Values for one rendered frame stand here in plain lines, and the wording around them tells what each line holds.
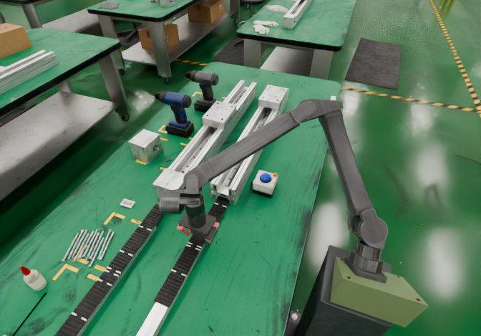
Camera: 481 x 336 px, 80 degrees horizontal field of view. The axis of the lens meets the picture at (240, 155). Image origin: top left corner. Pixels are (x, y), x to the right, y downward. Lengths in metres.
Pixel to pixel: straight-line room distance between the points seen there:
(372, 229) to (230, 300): 0.46
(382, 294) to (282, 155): 0.71
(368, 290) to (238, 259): 0.39
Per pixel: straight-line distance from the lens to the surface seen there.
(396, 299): 0.89
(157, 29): 3.36
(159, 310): 0.93
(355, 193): 0.90
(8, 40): 2.82
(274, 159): 1.30
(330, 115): 0.87
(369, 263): 0.93
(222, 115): 1.35
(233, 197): 1.10
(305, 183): 1.22
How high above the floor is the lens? 1.66
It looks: 42 degrees down
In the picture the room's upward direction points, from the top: straight up
